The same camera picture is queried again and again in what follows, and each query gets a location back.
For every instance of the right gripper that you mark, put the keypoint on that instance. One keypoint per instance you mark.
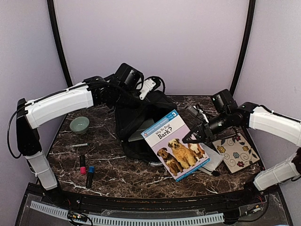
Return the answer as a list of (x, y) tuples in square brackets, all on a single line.
[(205, 138)]

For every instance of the dog picture book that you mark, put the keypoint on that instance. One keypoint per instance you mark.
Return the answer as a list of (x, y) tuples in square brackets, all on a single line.
[(165, 139)]

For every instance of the white fabric pouch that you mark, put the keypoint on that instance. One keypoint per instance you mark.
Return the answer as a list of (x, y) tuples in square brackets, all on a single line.
[(210, 168)]

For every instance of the black backpack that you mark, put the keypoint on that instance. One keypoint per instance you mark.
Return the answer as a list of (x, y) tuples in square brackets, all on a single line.
[(129, 120)]

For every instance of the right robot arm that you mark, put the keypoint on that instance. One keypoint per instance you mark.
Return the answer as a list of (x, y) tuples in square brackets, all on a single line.
[(258, 117)]

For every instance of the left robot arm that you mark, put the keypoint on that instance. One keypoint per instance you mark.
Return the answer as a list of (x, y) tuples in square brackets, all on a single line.
[(30, 115)]

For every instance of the floral ceramic tile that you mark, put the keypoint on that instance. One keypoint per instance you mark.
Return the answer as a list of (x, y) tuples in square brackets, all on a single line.
[(236, 151)]

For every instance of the pale green ceramic bowl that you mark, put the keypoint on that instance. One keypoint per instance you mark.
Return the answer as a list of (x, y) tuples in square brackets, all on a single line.
[(80, 125)]

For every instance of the green tip white pen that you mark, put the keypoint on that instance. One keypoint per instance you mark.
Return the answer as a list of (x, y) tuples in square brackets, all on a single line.
[(77, 145)]

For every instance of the pink cap black marker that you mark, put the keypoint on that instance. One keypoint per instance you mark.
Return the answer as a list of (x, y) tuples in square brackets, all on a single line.
[(82, 164)]

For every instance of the blue cap black marker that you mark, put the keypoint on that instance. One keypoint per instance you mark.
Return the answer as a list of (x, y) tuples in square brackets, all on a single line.
[(90, 175)]

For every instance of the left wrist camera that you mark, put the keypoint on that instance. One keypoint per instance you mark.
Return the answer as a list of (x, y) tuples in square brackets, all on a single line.
[(148, 85)]

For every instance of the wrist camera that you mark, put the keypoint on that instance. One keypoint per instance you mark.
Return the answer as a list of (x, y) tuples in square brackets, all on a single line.
[(148, 85), (198, 113)]

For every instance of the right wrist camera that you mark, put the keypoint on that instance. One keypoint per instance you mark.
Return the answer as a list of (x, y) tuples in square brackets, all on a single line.
[(198, 113)]

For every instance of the white slotted cable duct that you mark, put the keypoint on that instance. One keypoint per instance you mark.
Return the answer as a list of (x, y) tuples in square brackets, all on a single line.
[(129, 218)]

